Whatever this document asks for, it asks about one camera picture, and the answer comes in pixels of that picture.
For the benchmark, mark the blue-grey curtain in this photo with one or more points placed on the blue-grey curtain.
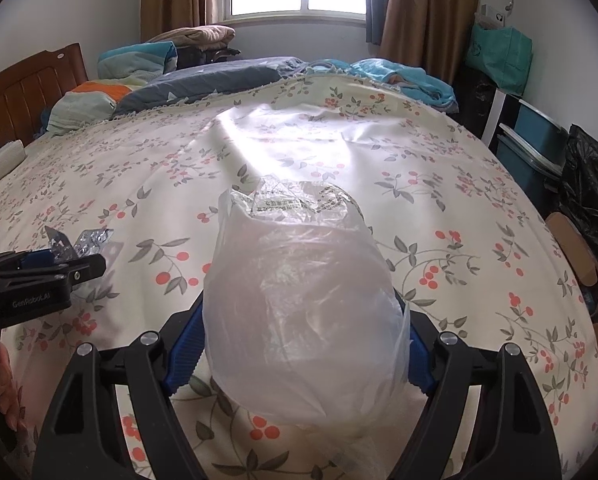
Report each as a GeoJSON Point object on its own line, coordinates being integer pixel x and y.
{"type": "Point", "coordinates": [376, 0]}

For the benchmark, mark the dark clothes pile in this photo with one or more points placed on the dark clothes pile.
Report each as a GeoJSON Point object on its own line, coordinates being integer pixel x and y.
{"type": "Point", "coordinates": [209, 56]}

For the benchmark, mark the floral bedspread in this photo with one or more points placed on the floral bedspread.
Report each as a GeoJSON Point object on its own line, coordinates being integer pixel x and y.
{"type": "Point", "coordinates": [479, 310]}

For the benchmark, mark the white headboard cushion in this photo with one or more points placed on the white headboard cushion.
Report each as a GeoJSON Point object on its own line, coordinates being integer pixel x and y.
{"type": "Point", "coordinates": [6, 157]}

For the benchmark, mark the translucent plastic bag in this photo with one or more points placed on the translucent plastic bag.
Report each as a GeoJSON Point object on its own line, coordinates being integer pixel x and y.
{"type": "Point", "coordinates": [304, 310]}

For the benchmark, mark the blue plastic storage box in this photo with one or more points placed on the blue plastic storage box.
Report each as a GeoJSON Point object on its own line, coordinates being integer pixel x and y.
{"type": "Point", "coordinates": [524, 170]}
{"type": "Point", "coordinates": [541, 120]}

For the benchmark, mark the silver blister pack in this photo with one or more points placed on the silver blister pack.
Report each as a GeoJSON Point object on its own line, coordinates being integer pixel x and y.
{"type": "Point", "coordinates": [95, 237]}
{"type": "Point", "coordinates": [59, 245]}

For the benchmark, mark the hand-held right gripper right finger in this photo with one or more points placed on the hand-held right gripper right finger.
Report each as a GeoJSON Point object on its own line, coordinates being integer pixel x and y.
{"type": "Point", "coordinates": [421, 365]}

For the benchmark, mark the grey-blue pillow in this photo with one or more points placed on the grey-blue pillow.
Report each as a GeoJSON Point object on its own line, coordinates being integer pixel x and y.
{"type": "Point", "coordinates": [204, 80]}

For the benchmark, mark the wooden headboard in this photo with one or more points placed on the wooden headboard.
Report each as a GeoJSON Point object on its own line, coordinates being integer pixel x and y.
{"type": "Point", "coordinates": [24, 95]}

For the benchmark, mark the folded beige blanket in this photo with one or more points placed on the folded beige blanket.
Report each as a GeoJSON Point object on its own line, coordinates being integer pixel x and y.
{"type": "Point", "coordinates": [204, 35]}

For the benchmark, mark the black and white cabinet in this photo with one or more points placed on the black and white cabinet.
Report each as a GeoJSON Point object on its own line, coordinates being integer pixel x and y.
{"type": "Point", "coordinates": [479, 105]}

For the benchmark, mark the person's left hand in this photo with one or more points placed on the person's left hand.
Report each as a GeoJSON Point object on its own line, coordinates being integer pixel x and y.
{"type": "Point", "coordinates": [4, 385]}

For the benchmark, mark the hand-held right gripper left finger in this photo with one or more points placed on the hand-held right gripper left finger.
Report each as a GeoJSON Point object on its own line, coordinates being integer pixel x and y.
{"type": "Point", "coordinates": [184, 355]}

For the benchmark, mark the teal tote bag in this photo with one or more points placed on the teal tote bag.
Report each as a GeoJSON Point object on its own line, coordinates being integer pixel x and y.
{"type": "Point", "coordinates": [499, 57]}

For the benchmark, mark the cardboard box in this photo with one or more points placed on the cardboard box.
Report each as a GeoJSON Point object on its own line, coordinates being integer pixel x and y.
{"type": "Point", "coordinates": [579, 255]}

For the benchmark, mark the black garbage bag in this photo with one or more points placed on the black garbage bag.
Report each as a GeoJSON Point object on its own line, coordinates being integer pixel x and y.
{"type": "Point", "coordinates": [594, 185]}

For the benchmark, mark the folded teal and white blanket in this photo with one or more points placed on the folded teal and white blanket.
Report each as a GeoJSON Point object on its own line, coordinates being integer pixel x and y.
{"type": "Point", "coordinates": [134, 60]}

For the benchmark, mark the orange and green pillow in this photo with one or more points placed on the orange and green pillow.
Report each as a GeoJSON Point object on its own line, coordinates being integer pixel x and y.
{"type": "Point", "coordinates": [79, 110]}

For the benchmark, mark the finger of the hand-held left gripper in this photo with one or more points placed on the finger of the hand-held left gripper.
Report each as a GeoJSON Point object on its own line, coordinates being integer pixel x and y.
{"type": "Point", "coordinates": [86, 269]}
{"type": "Point", "coordinates": [36, 258]}

